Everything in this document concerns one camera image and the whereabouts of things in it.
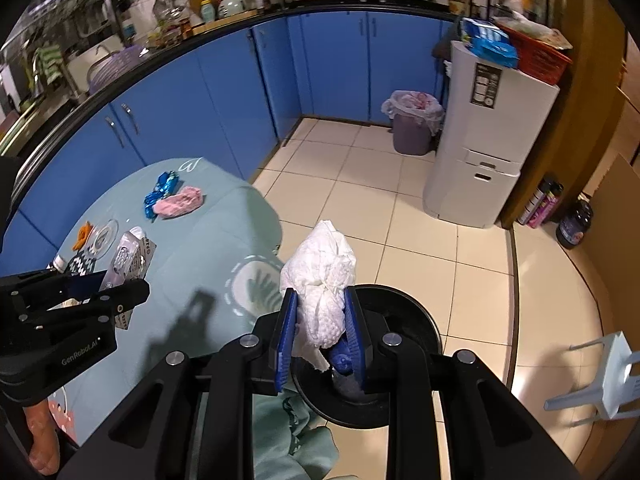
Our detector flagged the white appliance box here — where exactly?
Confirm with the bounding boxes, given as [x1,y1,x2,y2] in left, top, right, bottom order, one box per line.
[424,40,560,228]

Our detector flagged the round glass plate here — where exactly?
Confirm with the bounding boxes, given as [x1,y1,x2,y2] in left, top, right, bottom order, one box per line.
[82,219,120,261]

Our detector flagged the green striped cloth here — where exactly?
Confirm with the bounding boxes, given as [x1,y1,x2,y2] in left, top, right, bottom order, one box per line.
[34,44,63,83]

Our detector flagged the blue foil wrapper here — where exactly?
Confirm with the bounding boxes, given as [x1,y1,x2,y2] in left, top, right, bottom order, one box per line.
[144,171,180,222]

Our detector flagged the red plastic basket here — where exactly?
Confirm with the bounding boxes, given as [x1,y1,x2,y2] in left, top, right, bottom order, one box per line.
[495,17,573,86]

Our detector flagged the orange peel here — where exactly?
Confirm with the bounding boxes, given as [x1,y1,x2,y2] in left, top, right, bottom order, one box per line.
[72,221,95,251]

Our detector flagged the round black trash bin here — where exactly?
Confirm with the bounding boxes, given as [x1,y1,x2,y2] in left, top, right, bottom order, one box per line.
[287,284,443,430]

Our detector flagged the white plastic bag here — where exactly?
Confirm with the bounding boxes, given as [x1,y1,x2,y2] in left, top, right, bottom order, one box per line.
[279,219,360,372]

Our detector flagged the black and pink spray cans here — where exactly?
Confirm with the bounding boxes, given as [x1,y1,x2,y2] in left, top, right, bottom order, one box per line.
[517,175,563,227]

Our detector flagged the pink plastic wrapper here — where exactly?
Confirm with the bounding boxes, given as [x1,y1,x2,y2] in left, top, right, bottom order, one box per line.
[151,186,206,219]

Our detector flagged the silver foil packet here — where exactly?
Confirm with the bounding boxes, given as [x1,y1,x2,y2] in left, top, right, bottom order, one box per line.
[100,227,157,331]

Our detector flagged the dark plastic jug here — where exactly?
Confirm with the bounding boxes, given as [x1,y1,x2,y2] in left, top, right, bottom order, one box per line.
[556,199,595,250]

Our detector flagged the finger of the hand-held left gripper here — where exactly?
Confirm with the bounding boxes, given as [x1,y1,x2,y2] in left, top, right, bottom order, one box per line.
[0,270,110,312]
[15,279,152,334]

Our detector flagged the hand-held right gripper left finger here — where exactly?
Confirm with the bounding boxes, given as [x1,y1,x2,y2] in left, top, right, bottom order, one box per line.
[57,287,301,480]

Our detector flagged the white plastic stool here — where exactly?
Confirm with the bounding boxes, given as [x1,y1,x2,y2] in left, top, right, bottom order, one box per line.
[544,331,640,427]

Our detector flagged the blue kitchen cabinets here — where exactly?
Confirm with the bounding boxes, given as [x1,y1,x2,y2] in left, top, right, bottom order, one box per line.
[0,10,456,281]

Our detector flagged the purple bin with plastic bag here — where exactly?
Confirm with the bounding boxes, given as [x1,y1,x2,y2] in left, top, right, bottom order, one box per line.
[382,90,445,156]

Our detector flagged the person's left hand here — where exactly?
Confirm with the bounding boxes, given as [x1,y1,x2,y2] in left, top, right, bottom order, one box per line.
[22,400,63,476]

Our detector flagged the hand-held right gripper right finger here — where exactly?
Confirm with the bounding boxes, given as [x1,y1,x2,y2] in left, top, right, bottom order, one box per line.
[342,285,583,480]

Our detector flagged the purple plastic basket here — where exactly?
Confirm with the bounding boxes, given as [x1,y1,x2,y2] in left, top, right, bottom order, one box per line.
[87,45,148,95]

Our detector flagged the blue plastic packets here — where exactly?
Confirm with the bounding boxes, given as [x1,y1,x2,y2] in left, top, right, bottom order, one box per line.
[460,17,518,68]

